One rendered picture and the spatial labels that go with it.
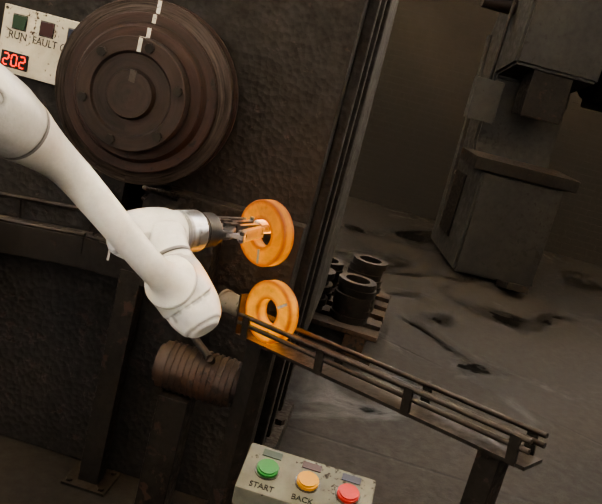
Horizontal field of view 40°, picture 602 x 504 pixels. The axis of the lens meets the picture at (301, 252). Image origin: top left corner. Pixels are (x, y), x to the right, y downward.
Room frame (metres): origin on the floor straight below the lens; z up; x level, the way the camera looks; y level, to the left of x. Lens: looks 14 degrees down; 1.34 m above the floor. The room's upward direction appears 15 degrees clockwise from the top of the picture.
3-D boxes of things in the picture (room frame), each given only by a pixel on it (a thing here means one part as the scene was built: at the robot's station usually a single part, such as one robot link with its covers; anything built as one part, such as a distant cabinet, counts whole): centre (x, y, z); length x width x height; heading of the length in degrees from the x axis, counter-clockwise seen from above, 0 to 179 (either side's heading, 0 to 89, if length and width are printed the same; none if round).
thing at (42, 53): (2.26, 0.82, 1.15); 0.26 x 0.02 x 0.18; 84
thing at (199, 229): (1.65, 0.24, 0.91); 0.09 x 0.06 x 0.09; 50
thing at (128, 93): (2.02, 0.50, 1.11); 0.28 x 0.06 x 0.28; 84
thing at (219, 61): (2.12, 0.49, 1.11); 0.47 x 0.06 x 0.47; 84
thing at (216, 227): (1.70, 0.19, 0.91); 0.09 x 0.08 x 0.07; 140
